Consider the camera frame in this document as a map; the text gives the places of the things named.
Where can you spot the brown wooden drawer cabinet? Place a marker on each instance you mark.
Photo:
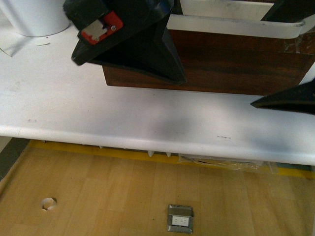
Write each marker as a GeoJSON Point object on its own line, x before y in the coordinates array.
{"type": "Point", "coordinates": [254, 47]}

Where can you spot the clear plastic tape on floor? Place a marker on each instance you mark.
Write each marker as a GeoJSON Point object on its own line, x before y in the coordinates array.
{"type": "Point", "coordinates": [231, 164]}

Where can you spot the white plant pot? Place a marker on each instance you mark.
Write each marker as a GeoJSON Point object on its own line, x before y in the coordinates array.
{"type": "Point", "coordinates": [35, 18]}

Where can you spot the white drawer handle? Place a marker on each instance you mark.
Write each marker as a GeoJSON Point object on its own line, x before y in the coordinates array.
{"type": "Point", "coordinates": [232, 17]}

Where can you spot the metal floor power outlet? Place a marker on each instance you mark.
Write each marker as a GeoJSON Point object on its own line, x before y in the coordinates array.
{"type": "Point", "coordinates": [180, 219]}

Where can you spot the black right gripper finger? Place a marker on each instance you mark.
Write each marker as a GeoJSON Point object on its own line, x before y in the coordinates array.
{"type": "Point", "coordinates": [300, 99]}

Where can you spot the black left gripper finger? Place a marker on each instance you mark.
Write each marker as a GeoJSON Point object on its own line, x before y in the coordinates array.
{"type": "Point", "coordinates": [128, 34]}

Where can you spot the wooden drawer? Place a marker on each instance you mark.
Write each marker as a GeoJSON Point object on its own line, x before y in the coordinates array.
{"type": "Point", "coordinates": [284, 11]}
{"type": "Point", "coordinates": [249, 74]}

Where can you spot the white tape roll on floor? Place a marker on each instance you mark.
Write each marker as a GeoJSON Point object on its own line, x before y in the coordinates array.
{"type": "Point", "coordinates": [48, 204]}

